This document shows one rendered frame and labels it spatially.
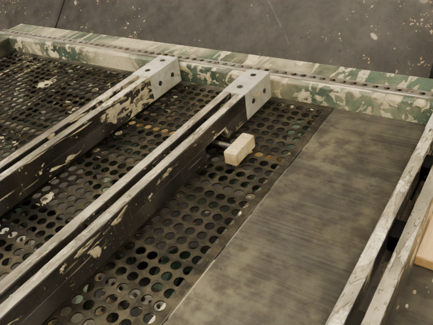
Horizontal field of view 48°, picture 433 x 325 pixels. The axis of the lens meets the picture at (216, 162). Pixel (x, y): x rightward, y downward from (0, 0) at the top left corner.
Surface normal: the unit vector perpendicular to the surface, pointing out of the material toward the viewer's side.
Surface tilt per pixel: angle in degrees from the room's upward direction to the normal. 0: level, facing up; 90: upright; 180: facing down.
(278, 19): 0
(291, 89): 39
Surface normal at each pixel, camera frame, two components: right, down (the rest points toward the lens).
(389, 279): -0.13, -0.81
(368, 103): -0.54, 0.54
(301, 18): -0.50, -0.08
